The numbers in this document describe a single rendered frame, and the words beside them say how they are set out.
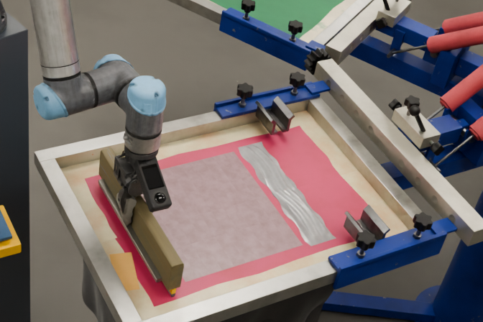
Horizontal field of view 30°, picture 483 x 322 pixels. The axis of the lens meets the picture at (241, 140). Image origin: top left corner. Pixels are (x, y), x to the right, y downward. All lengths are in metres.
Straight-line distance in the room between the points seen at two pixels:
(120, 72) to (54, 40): 0.17
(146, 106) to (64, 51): 0.19
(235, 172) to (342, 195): 0.27
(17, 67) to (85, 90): 0.45
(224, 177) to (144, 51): 2.09
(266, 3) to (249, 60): 1.42
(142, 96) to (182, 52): 2.49
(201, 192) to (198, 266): 0.23
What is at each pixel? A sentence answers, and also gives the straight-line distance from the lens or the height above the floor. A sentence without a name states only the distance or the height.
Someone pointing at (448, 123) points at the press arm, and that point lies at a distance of 2.41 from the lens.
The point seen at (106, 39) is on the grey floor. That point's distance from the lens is 4.28.
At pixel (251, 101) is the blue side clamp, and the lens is 2.37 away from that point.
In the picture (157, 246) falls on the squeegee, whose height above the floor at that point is 1.05.
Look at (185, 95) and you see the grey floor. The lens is 3.99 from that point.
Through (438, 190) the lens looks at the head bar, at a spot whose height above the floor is 1.04.
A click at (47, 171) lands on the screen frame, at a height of 0.99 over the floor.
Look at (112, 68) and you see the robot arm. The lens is 1.86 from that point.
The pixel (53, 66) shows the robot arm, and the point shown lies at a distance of 1.78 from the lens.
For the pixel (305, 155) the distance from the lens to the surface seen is 2.31.
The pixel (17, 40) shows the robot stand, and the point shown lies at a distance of 2.20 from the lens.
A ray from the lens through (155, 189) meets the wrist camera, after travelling 1.87.
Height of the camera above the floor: 2.44
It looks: 40 degrees down
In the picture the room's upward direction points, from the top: 11 degrees clockwise
